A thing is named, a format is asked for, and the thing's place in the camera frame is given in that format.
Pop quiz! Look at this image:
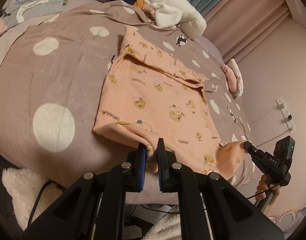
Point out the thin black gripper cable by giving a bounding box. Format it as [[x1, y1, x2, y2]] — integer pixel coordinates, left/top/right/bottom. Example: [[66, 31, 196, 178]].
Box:
[[246, 180, 278, 200]]

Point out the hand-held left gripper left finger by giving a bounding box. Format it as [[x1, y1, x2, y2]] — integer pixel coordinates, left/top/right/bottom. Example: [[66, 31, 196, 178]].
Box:
[[22, 143, 147, 240]]

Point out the pearl bead ornament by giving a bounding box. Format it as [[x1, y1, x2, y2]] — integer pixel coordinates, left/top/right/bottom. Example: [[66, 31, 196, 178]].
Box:
[[273, 210, 299, 225]]

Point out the white fluffy blanket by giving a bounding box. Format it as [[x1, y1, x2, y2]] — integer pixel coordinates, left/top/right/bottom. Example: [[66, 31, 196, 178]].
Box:
[[127, 0, 208, 39]]

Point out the pink curtain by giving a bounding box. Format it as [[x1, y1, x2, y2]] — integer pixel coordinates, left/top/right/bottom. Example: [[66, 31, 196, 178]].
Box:
[[153, 0, 293, 63]]

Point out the white wall power strip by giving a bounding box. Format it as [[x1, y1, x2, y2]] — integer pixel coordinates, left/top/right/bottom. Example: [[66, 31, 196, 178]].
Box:
[[276, 97, 297, 132]]

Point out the white fluffy rug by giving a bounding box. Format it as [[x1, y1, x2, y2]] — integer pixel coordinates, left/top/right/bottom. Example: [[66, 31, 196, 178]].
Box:
[[2, 167, 63, 230]]

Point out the light pink small garment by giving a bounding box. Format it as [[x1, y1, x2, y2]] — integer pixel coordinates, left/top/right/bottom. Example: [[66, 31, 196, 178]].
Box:
[[144, 6, 157, 20]]

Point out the bed with lilac sheet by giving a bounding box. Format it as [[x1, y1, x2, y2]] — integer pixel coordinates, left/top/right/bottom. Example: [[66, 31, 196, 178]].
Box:
[[0, 0, 255, 205]]

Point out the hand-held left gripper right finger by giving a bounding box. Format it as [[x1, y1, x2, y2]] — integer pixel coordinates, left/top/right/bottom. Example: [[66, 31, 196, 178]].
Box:
[[156, 138, 285, 240]]

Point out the white power cable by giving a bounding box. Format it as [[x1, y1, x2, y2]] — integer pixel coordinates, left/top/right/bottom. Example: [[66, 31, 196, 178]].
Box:
[[256, 129, 293, 147]]

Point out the pink folded cloth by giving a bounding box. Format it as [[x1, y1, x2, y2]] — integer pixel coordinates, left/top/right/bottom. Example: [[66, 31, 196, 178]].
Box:
[[222, 64, 239, 92]]

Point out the beige fleece clothing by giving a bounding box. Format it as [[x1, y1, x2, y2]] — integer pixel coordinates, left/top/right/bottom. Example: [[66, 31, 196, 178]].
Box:
[[143, 212, 183, 240]]

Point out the white folded cloth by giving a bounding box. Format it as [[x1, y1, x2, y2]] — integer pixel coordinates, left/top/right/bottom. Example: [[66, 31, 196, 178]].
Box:
[[229, 59, 244, 97]]

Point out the person's right hand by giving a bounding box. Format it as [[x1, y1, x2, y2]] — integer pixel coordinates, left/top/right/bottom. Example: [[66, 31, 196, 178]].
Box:
[[256, 174, 270, 201]]

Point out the grey-blue garment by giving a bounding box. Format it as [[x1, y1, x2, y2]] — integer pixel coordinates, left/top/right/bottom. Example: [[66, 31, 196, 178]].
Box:
[[1, 0, 68, 28]]

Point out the black floor cable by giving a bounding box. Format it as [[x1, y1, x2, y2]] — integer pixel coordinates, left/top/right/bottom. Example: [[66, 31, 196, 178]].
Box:
[[27, 181, 58, 225]]

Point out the peach bear-print baby shirt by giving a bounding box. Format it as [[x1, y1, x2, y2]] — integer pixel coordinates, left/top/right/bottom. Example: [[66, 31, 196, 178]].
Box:
[[92, 25, 253, 180]]

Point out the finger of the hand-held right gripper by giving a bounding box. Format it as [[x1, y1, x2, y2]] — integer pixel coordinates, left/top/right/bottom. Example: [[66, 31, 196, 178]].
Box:
[[243, 141, 265, 166]]

